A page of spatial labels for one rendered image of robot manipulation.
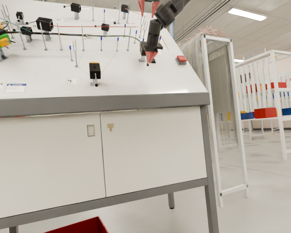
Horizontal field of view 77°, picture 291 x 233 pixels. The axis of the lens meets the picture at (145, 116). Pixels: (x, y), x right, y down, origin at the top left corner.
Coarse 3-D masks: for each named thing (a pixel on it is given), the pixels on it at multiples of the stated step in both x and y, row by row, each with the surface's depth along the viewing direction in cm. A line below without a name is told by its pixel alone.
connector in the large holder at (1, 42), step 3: (0, 36) 76; (3, 36) 77; (6, 36) 78; (0, 39) 76; (3, 39) 77; (6, 39) 77; (9, 39) 80; (0, 42) 76; (3, 42) 76; (6, 42) 78; (0, 45) 77; (3, 45) 77; (6, 45) 78; (0, 48) 78
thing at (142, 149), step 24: (120, 120) 89; (144, 120) 92; (168, 120) 96; (192, 120) 101; (120, 144) 88; (144, 144) 91; (168, 144) 95; (192, 144) 100; (120, 168) 87; (144, 168) 91; (168, 168) 94; (192, 168) 98; (120, 192) 86
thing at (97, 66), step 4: (92, 64) 81; (96, 64) 82; (92, 68) 80; (96, 68) 80; (92, 72) 79; (96, 72) 79; (100, 72) 80; (92, 76) 81; (96, 76) 81; (100, 76) 82; (96, 80) 78; (92, 84) 87; (96, 84) 77
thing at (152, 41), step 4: (148, 32) 87; (148, 36) 87; (152, 36) 86; (156, 36) 87; (148, 40) 88; (152, 40) 87; (156, 40) 88; (144, 44) 89; (148, 44) 89; (152, 44) 88; (156, 44) 89; (160, 44) 93; (156, 48) 90; (160, 48) 90
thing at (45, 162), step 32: (0, 128) 74; (32, 128) 77; (64, 128) 81; (96, 128) 85; (0, 160) 73; (32, 160) 77; (64, 160) 80; (96, 160) 84; (0, 192) 73; (32, 192) 76; (64, 192) 79; (96, 192) 83
